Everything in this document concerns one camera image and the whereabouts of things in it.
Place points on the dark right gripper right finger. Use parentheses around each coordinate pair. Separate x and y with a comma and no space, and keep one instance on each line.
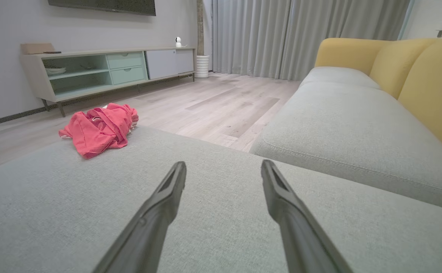
(292,220)

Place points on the white ribbed floor vase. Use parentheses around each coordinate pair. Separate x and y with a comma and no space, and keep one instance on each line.
(202,67)

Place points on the brown wooden post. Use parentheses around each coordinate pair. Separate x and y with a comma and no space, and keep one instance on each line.
(200,26)

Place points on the black wall television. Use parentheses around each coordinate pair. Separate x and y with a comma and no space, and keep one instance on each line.
(103,5)

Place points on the big yellow sofa back cushion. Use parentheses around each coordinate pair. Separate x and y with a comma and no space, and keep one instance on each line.
(436,94)

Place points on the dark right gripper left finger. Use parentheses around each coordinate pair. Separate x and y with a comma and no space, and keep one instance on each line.
(152,220)

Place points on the grey curtain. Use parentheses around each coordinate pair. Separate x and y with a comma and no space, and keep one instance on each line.
(281,34)

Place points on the red jersey with white label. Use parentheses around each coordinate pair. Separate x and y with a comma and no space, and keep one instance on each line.
(99,132)

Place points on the large grey sofa seat cushion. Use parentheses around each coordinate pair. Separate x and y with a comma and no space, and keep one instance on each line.
(54,212)

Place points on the brown cardboard box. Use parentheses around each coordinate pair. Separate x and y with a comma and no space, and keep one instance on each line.
(37,48)

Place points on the low TV cabinet mint drawers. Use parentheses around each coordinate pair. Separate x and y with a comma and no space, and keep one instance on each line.
(160,62)

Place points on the yellow sofa armrest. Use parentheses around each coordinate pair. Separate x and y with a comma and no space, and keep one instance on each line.
(345,53)

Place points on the small grey sofa seat cushion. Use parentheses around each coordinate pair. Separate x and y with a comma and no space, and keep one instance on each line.
(334,76)

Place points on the white bowl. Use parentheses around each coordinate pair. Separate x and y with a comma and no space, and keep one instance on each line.
(56,71)

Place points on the small white security camera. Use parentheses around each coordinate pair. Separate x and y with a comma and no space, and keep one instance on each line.
(178,41)

